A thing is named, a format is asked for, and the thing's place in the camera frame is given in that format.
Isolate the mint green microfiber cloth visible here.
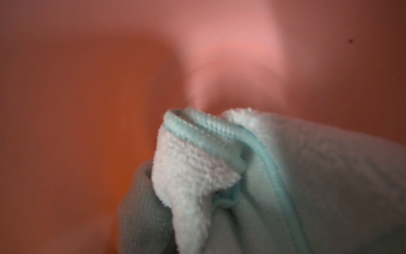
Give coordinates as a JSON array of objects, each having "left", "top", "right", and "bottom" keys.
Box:
[{"left": 118, "top": 108, "right": 406, "bottom": 254}]

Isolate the pink plastic bucket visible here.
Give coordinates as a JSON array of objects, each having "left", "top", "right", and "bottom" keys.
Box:
[{"left": 1, "top": 1, "right": 406, "bottom": 254}]

